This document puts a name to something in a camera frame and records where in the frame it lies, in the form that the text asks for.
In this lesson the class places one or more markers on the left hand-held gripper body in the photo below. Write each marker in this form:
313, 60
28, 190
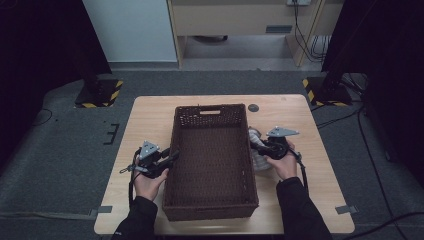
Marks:
149, 150

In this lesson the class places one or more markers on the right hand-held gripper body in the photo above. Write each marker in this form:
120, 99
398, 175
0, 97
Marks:
276, 150

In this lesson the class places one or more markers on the grey striped cloth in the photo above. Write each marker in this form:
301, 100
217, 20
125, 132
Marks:
260, 163

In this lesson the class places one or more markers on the brown woven basket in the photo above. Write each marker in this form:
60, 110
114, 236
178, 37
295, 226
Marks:
210, 166

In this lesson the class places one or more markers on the person's right hand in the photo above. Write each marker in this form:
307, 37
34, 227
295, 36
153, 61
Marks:
286, 166

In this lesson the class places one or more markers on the person's left hand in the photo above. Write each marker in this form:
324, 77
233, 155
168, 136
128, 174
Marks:
146, 188

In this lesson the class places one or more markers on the black round table grommet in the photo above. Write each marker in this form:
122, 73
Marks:
253, 108

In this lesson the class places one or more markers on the black stand base striped edge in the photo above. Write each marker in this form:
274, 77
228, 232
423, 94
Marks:
100, 96
328, 93

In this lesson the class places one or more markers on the grey tape strip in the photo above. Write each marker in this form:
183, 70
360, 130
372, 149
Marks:
346, 209
105, 209

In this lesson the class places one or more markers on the grey cabinet label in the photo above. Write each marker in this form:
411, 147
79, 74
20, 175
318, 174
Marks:
279, 29

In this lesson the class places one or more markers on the white panel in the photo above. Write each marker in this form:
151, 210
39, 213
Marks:
130, 30

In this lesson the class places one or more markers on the light wooden cabinet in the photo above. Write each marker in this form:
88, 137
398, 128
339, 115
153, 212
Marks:
233, 20

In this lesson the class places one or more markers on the black curtain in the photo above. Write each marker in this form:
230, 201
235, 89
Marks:
393, 66
33, 50

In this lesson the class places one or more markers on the white power strip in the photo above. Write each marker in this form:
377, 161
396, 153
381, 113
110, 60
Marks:
299, 2

